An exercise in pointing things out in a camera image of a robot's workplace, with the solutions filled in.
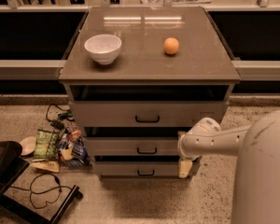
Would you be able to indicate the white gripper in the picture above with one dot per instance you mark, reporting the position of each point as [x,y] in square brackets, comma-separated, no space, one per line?
[182,146]

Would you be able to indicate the grey drawer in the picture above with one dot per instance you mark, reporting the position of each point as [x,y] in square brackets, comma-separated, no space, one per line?
[136,166]
[146,105]
[128,141]

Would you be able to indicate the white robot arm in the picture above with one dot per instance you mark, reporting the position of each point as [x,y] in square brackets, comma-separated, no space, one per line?
[256,193]

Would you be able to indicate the grey bottom drawer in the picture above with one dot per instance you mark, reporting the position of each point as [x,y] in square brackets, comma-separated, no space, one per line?
[136,166]

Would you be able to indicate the grey drawer cabinet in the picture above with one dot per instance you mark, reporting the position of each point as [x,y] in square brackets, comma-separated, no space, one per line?
[202,58]

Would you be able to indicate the grey top drawer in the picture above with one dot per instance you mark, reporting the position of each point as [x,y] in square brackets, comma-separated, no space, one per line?
[146,105]

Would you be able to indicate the blue snack bag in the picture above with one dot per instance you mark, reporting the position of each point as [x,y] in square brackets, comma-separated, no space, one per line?
[76,155]

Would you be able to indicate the red white snack packet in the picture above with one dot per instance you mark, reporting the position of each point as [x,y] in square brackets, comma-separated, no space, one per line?
[72,138]

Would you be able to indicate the orange fruit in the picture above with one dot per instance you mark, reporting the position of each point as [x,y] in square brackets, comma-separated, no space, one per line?
[171,46]

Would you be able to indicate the yellow snack packet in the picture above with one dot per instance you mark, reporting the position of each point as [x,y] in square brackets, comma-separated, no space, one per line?
[51,166]

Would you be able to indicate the white ceramic bowl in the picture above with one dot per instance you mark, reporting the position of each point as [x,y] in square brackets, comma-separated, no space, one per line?
[104,49]

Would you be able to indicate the white paper plate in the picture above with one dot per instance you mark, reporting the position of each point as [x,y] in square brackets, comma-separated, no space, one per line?
[28,145]

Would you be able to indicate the black chair base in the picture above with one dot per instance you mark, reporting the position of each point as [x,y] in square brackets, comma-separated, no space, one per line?
[11,167]

